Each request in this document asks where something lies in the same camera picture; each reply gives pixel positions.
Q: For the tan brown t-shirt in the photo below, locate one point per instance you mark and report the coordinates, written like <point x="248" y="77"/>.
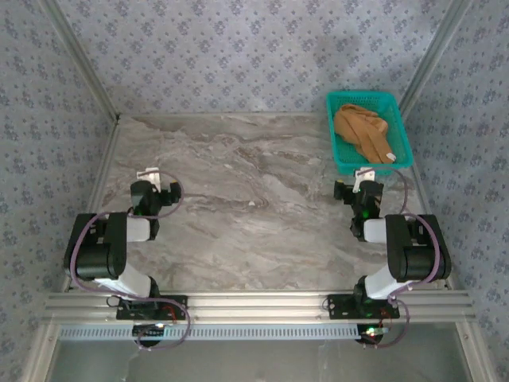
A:
<point x="358" y="127"/>

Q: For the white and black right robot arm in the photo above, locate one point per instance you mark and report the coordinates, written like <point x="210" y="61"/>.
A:
<point x="417" y="254"/>

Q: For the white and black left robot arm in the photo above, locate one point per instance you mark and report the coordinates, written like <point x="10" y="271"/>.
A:
<point x="99" y="254"/>

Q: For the teal plastic mesh basket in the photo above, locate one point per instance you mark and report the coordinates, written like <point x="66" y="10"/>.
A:
<point x="395" y="115"/>

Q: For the black controller board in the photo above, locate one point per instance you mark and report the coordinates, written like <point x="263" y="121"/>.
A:
<point x="149" y="330"/>
<point x="367" y="338"/>

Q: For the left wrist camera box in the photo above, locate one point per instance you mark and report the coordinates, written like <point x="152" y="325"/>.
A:
<point x="141" y="193"/>

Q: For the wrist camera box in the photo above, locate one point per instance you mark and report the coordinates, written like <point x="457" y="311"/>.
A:
<point x="374" y="193"/>
<point x="141" y="193"/>

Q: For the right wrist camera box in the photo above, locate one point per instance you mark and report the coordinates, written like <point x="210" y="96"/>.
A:
<point x="374" y="193"/>

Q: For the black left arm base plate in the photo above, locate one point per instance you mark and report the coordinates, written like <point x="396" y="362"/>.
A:
<point x="167" y="301"/>

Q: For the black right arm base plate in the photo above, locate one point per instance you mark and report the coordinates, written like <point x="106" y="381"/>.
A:
<point x="338" y="312"/>

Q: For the aluminium extrusion mounting rail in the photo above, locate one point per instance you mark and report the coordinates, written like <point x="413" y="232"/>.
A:
<point x="258" y="308"/>

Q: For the aluminium frame post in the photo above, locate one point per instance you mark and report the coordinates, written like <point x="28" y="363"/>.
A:
<point x="82" y="55"/>
<point x="432" y="55"/>

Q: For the aluminium frame leg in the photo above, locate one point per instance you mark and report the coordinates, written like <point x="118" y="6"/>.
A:
<point x="40" y="354"/>
<point x="473" y="354"/>

